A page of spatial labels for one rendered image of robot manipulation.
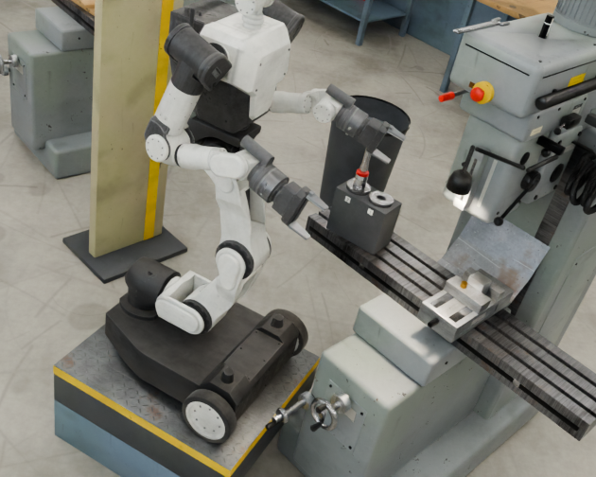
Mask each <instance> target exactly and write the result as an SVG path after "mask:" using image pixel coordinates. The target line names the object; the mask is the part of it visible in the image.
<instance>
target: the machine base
mask: <svg viewBox="0 0 596 477"><path fill-rule="evenodd" d="M538 412H539V411H538V410H537V409H536V408H535V407H534V406H532V405H531V404H530V403H528V402H527V401H526V400H524V399H523V398H522V397H520V396H519V395H517V396H516V397H515V398H513V399H512V400H511V401H510V402H509V403H507V404H506V405H505V406H504V407H502V408H501V409H500V410H499V411H498V412H496V413H495V414H494V415H493V416H491V417H490V418H489V419H484V418H482V417H481V416H480V415H478V414H477V413H476V412H474V411H472V412H471V413H470V414H469V415H467V416H466V417H465V418H463V419H462V420H461V421H460V422H458V423H457V424H456V425H454V426H453V427H452V428H451V429H449V430H448V431H447V432H446V433H444V434H443V435H442V436H440V437H439V438H438V439H437V440H435V441H434V442H433V443H432V444H430V445H429V446H428V447H427V448H425V449H424V450H422V451H421V452H420V453H419V454H417V455H416V456H415V457H414V458H413V459H412V460H411V461H410V462H408V463H407V464H406V465H405V466H403V467H402V468H401V469H399V470H398V471H397V472H396V473H394V474H393V475H392V476H390V477H465V476H466V475H467V474H468V473H469V472H470V471H471V470H473V469H474V468H475V467H476V466H477V465H478V464H480V463H481V462H482V461H483V460H484V459H485V458H486V457H487V456H489V455H490V454H491V453H492V452H493V451H494V450H496V449H497V448H498V447H499V446H500V445H501V444H502V443H503V442H505V441H506V440H507V439H508V438H509V437H510V436H511V435H513V434H514V433H515V432H516V431H517V430H518V429H519V428H521V427H522V426H523V425H524V424H525V423H526V422H527V421H529V420H530V419H531V418H532V417H533V416H534V415H535V414H537V413H538ZM305 413H306V410H305V409H304V408H300V409H299V410H297V411H295V412H294V413H292V414H291V416H290V417H289V421H288V422H287V423H285V424H284V425H283V426H282V429H281V433H280V436H279V440H278V444H277V448H278V449H279V450H280V451H281V452H282V453H283V454H284V455H285V456H286V457H287V458H288V459H289V460H290V461H291V463H292V464H293V465H294V466H296V467H297V468H298V469H299V470H300V471H301V472H302V473H303V474H304V475H305V476H306V477H311V476H310V475H309V474H308V473H307V472H306V471H305V470H304V469H303V468H302V467H301V466H300V465H299V464H298V463H297V462H296V461H295V460H294V459H293V454H294V451H295V447H296V444H297V440H298V436H299V433H300V430H301V427H302V423H303V420H304V416H305Z"/></svg>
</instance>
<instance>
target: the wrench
mask: <svg viewBox="0 0 596 477"><path fill-rule="evenodd" d="M500 19H501V18H499V17H498V18H494V19H491V22H486V23H482V24H477V25H474V26H466V27H461V28H456V29H453V32H455V33H457V34H462V33H466V32H470V31H474V30H478V29H483V28H487V27H494V26H501V27H504V26H508V25H510V22H502V23H501V22H500Z"/></svg>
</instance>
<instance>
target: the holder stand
mask: <svg viewBox="0 0 596 477"><path fill-rule="evenodd" d="M354 179H355V177H353V178H351V179H350V180H348V181H346V182H345V183H343V184H341V185H339V186H337V187H336V191H335V195H334V199H333V203H332V206H331V210H330V214H329V218H328V222H327V226H326V228H327V229H329V230H331V231H332V232H334V233H336V234H337V235H339V236H341V237H343V238H344V239H347V240H348V241H350V242H352V243H353V244H355V245H357V246H359V247H360V248H361V249H363V250H364V251H366V252H368V253H369V254H371V255H374V254H376V253H377V252H378V251H380V250H381V249H382V248H384V247H385V246H386V245H388V244H389V243H390V240H391V237H392V234H393V231H394V227H395V223H396V220H397V217H398V214H399V211H400V208H401V205H402V203H401V202H399V201H397V200H395V199H394V198H392V196H390V195H389V194H387V193H384V192H381V191H379V190H377V189H375V188H373V187H372V186H370V185H369V184H367V183H366V187H365V188H364V189H357V188H355V187H354V186H353V183H354Z"/></svg>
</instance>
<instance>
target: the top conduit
mask: <svg viewBox="0 0 596 477"><path fill-rule="evenodd" d="M594 90H596V77H595V78H593V79H588V80H585V81H582V82H580V83H577V84H574V85H572V86H570V87H567V88H564V89H561V90H559V91H557V90H556V89H553V90H552V92H551V93H550V94H547V95H546V96H543V97H539V98H538V99H537V100H536V101H535V107H536V108H537V109H538V110H545V109H547V108H550V107H552V106H554V105H557V104H560V103H562V102H565V101H567V100H570V99H572V98H575V97H579V96H581V95H584V94H586V93H589V92H591V91H594Z"/></svg>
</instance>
